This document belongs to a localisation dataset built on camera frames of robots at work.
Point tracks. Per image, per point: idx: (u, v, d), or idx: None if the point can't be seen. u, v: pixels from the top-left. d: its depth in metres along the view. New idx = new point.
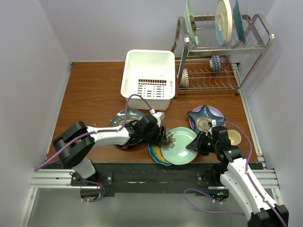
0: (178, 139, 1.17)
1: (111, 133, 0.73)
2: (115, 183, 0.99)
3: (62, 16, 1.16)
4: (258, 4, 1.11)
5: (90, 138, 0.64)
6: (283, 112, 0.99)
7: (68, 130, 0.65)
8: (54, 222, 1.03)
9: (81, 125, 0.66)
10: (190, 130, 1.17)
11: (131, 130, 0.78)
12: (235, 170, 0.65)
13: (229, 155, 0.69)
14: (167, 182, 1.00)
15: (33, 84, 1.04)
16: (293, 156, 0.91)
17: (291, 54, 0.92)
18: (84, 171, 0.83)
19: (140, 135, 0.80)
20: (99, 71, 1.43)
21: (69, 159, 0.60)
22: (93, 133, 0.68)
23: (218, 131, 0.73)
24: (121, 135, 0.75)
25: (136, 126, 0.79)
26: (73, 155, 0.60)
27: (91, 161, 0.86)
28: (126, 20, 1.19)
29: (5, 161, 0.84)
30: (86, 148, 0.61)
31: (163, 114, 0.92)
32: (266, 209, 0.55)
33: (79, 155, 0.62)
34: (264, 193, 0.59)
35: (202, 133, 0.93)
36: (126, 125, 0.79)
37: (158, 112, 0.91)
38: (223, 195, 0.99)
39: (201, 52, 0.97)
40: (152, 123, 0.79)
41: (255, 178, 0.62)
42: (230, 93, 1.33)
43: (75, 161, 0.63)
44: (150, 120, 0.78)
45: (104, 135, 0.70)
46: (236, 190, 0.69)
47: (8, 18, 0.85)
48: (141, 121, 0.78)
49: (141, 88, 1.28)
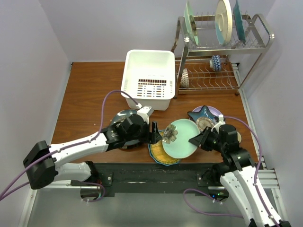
0: (181, 133, 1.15)
1: (83, 145, 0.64)
2: (115, 183, 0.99)
3: (62, 16, 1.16)
4: (258, 4, 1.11)
5: (52, 159, 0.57)
6: (283, 112, 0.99)
7: (32, 151, 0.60)
8: (53, 222, 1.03)
9: (45, 144, 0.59)
10: (190, 123, 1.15)
11: (112, 135, 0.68)
12: (242, 180, 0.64)
13: (237, 162, 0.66)
14: (167, 182, 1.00)
15: (33, 84, 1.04)
16: (293, 156, 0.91)
17: (291, 54, 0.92)
18: (78, 177, 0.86)
19: (125, 139, 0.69)
20: (99, 71, 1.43)
21: (34, 183, 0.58)
22: (55, 152, 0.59)
23: (226, 133, 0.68)
24: (96, 145, 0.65)
25: (120, 127, 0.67)
26: (36, 179, 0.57)
27: (84, 166, 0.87)
28: (126, 20, 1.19)
29: (5, 161, 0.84)
30: (49, 171, 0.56)
31: (151, 109, 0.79)
32: (271, 225, 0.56)
33: (44, 177, 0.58)
34: (271, 208, 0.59)
35: (208, 130, 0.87)
36: (106, 129, 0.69)
37: (146, 107, 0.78)
38: (223, 195, 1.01)
39: (201, 52, 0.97)
40: (136, 125, 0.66)
41: (262, 190, 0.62)
42: (230, 93, 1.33)
43: (43, 182, 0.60)
44: (133, 122, 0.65)
45: (71, 152, 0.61)
46: (237, 194, 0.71)
47: (8, 17, 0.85)
48: (123, 123, 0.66)
49: (141, 88, 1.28)
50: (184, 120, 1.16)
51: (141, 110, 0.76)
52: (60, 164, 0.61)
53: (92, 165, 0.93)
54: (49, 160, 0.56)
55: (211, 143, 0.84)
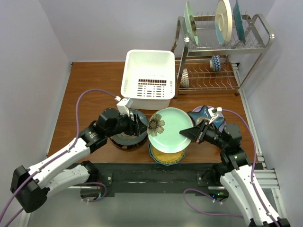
0: (166, 121, 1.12)
1: (63, 157, 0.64)
2: (115, 183, 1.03)
3: (61, 15, 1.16)
4: (258, 4, 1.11)
5: (34, 180, 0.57)
6: (283, 112, 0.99)
7: (13, 178, 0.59)
8: (54, 222, 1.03)
9: (24, 169, 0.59)
10: (178, 113, 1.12)
11: (91, 135, 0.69)
12: (240, 178, 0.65)
13: (235, 162, 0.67)
14: (167, 182, 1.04)
15: (33, 83, 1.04)
16: (293, 156, 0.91)
17: (291, 54, 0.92)
18: (76, 181, 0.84)
19: (105, 135, 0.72)
20: (99, 71, 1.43)
21: (26, 207, 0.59)
22: (36, 174, 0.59)
23: (230, 136, 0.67)
24: (76, 152, 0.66)
25: (97, 126, 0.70)
26: (26, 204, 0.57)
27: (76, 170, 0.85)
28: (126, 20, 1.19)
29: (5, 161, 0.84)
30: (35, 194, 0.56)
31: (131, 100, 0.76)
32: (269, 222, 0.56)
33: (34, 198, 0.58)
34: (268, 205, 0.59)
35: (206, 125, 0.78)
36: (84, 132, 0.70)
37: (124, 99, 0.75)
38: (223, 195, 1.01)
39: (201, 52, 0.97)
40: (112, 119, 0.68)
41: (259, 188, 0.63)
42: (230, 93, 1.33)
43: (36, 203, 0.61)
44: (108, 117, 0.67)
45: (52, 169, 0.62)
46: (236, 194, 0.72)
47: (8, 17, 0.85)
48: (99, 120, 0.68)
49: (141, 88, 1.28)
50: (169, 109, 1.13)
51: (120, 104, 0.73)
52: (46, 182, 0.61)
53: (89, 164, 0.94)
54: (32, 183, 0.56)
55: (210, 138, 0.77)
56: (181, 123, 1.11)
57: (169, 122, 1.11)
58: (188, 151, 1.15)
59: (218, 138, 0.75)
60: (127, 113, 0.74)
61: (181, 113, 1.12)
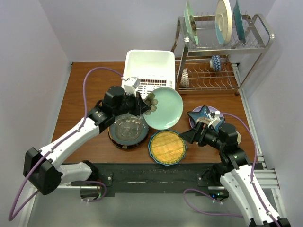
0: (159, 101, 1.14)
1: (74, 136, 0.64)
2: (115, 183, 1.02)
3: (61, 16, 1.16)
4: (258, 4, 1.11)
5: (48, 161, 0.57)
6: (283, 111, 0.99)
7: (26, 161, 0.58)
8: (54, 222, 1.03)
9: (35, 150, 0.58)
10: (169, 92, 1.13)
11: (99, 115, 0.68)
12: (239, 178, 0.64)
13: (234, 161, 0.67)
14: (167, 182, 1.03)
15: (33, 83, 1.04)
16: (293, 155, 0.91)
17: (291, 54, 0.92)
18: (79, 175, 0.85)
19: (112, 114, 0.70)
20: (99, 71, 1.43)
21: (41, 187, 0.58)
22: (49, 154, 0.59)
23: (226, 134, 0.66)
24: (86, 131, 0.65)
25: (103, 106, 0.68)
26: (42, 184, 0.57)
27: (81, 165, 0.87)
28: (126, 19, 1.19)
29: (5, 161, 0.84)
30: (49, 172, 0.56)
31: (138, 80, 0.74)
32: (269, 222, 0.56)
33: (49, 178, 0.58)
34: (269, 205, 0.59)
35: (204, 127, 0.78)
36: (91, 112, 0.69)
37: (131, 78, 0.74)
38: (223, 195, 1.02)
39: (201, 52, 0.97)
40: (118, 96, 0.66)
41: (259, 187, 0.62)
42: (230, 93, 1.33)
43: (51, 185, 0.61)
44: (114, 94, 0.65)
45: (64, 148, 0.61)
46: (236, 194, 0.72)
47: (8, 17, 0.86)
48: (105, 100, 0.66)
49: (141, 88, 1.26)
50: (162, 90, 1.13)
51: (127, 83, 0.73)
52: (59, 162, 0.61)
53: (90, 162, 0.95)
54: (46, 162, 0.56)
55: (209, 140, 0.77)
56: (172, 100, 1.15)
57: (162, 101, 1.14)
58: (188, 150, 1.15)
59: (216, 140, 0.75)
60: (134, 92, 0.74)
61: (171, 93, 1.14)
